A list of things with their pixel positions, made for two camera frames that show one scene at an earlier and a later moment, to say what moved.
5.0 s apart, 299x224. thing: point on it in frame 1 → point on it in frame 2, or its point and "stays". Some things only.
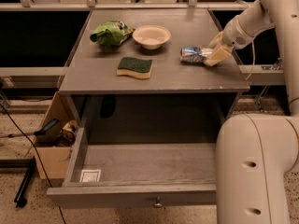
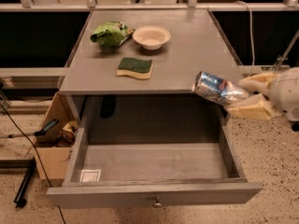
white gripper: [234, 35] → [286, 92]
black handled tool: [41, 132] stays
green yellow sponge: [135, 67] stays
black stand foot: [20, 201] stays
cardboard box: [53, 149] stays
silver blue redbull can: [194, 54] → [218, 89]
